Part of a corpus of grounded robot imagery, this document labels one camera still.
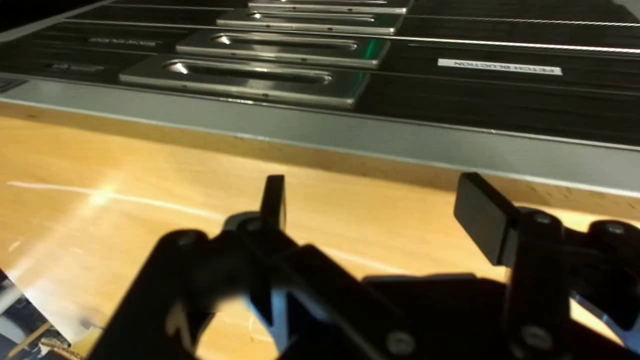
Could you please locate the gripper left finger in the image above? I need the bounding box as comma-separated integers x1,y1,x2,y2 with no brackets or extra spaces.
87,174,422,360

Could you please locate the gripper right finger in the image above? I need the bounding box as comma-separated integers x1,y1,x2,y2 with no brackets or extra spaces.
453,172,640,360

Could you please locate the black tool cabinet, wooden top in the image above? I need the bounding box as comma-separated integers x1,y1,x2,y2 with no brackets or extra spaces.
0,0,640,360

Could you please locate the black drawer with white label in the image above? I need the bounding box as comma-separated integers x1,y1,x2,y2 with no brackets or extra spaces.
0,22,640,97

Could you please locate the silver drawer handle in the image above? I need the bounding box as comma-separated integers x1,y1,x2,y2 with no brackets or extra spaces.
215,8,406,36
119,54,372,110
247,0,415,15
175,30,392,69

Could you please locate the white label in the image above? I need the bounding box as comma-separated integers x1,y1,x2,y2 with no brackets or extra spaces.
437,58,564,77

